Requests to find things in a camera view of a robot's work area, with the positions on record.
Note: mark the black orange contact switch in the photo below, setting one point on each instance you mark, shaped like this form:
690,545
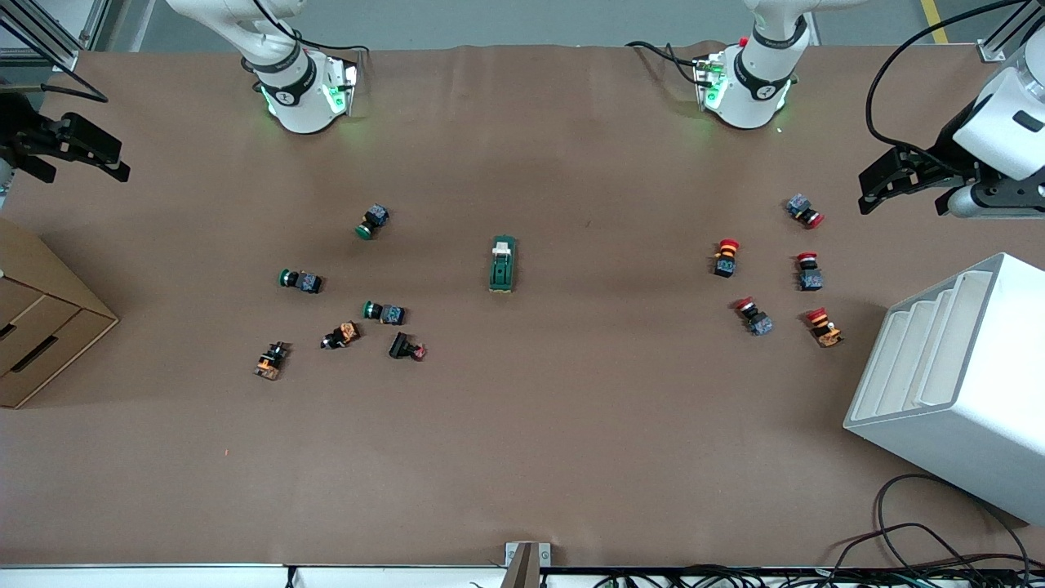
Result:
343,334
269,363

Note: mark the cardboard drawer box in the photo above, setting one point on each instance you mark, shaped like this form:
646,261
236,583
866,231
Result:
41,327

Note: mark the red striped-collar button orange block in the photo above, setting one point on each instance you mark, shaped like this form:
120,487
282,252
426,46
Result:
824,331

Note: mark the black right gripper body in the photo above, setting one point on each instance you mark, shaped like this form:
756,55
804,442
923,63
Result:
23,131

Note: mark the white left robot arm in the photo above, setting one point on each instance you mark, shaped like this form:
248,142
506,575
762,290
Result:
759,82

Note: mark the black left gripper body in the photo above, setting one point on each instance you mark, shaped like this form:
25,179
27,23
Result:
936,157

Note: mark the white table edge rail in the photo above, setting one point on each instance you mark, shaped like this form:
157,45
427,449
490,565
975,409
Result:
163,578

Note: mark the green load switch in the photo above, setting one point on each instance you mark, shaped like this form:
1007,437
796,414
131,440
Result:
502,269

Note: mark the brown table mat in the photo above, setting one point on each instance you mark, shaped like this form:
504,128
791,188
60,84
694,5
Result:
571,408

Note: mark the green push button switch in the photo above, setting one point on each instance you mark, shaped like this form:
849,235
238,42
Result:
390,314
374,219
306,282

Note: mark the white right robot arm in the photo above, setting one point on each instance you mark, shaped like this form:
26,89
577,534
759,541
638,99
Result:
294,98

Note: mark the black red selector switch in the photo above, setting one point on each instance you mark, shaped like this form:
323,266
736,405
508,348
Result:
402,346

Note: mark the red striped-collar button blue block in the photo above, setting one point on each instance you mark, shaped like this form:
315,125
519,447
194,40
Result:
725,263

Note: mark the red mushroom button blue block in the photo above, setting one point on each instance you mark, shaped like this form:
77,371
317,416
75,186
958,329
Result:
759,324
810,279
800,206

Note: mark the metal table edge bracket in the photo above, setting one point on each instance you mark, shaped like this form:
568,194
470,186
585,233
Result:
526,563

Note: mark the white slotted rack box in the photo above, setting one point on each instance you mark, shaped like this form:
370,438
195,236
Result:
980,408

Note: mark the aluminium frame post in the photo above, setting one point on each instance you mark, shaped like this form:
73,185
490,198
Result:
992,51
65,59

